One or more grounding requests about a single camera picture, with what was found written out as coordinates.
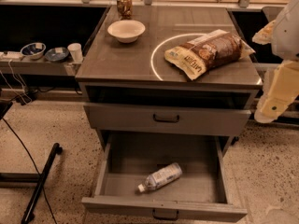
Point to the glass jar with food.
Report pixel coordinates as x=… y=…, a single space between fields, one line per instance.
x=125 y=9

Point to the clear plastic water bottle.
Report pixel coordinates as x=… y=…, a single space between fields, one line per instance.
x=161 y=178

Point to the white paper cup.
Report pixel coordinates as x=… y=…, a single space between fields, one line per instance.
x=76 y=52

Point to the dark blue bowl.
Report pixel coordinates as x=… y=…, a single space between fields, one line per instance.
x=57 y=55

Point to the open bottom drawer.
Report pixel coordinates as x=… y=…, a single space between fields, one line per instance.
x=200 y=193

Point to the white and blue bowl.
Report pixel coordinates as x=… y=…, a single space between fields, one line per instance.
x=33 y=51

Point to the black stand leg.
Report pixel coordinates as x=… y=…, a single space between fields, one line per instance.
x=41 y=179

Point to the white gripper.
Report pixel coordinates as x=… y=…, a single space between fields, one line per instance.
x=287 y=36

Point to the bagged loaf of bread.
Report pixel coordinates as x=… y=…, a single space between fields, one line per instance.
x=206 y=52

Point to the white ceramic bowl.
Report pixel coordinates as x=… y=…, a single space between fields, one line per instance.
x=126 y=31

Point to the closed upper drawer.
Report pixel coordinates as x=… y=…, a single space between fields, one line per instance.
x=166 y=119

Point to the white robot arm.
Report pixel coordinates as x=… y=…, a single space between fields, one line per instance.
x=285 y=37

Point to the grey side shelf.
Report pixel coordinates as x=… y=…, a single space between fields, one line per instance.
x=40 y=67

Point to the grey drawer cabinet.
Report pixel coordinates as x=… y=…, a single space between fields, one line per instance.
x=138 y=74

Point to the grey chair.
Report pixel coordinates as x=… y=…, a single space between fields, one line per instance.
x=271 y=12

